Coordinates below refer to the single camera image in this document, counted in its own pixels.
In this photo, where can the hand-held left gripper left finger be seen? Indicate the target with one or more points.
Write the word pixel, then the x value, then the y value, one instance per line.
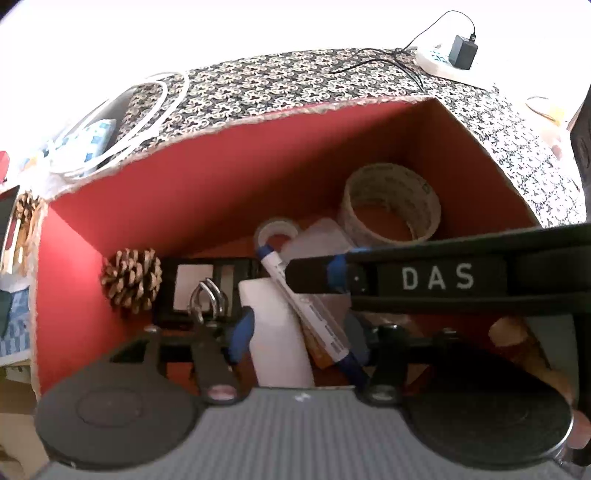
pixel 242 336

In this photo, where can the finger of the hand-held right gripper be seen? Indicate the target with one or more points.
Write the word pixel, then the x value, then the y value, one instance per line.
pixel 314 276

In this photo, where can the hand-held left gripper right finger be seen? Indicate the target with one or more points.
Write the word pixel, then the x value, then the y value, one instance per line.
pixel 390 355

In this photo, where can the white plastic bottle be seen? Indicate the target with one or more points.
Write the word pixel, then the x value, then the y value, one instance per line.
pixel 277 332

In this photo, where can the red cardboard box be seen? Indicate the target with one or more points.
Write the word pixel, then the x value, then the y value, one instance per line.
pixel 231 184

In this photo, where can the person's right hand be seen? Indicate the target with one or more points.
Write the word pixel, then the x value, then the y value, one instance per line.
pixel 521 344

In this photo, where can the blue white marker pen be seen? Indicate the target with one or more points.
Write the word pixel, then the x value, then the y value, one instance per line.
pixel 318 323

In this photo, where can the metal binder rings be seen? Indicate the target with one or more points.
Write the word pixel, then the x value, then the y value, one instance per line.
pixel 210 297

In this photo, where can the small white tape roll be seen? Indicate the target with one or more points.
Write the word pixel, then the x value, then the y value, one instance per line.
pixel 272 228

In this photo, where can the brown flat object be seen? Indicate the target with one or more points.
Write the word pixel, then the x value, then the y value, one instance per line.
pixel 321 353

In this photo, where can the black case with white window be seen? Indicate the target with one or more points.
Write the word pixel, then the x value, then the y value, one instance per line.
pixel 196 281

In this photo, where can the large clear tape roll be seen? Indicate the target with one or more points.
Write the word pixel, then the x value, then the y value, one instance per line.
pixel 392 203

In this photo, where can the pine cone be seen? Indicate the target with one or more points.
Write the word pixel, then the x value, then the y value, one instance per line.
pixel 28 210
pixel 131 279

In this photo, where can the white power strip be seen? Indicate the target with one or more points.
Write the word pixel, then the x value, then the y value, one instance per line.
pixel 434 60

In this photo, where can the black plug-in charger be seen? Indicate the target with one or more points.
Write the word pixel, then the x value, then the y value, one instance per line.
pixel 464 51

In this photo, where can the blue patterned cloth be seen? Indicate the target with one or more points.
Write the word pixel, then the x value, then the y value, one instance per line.
pixel 16 323

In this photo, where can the blue patterned packet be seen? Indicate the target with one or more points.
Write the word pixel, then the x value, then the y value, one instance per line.
pixel 90 136

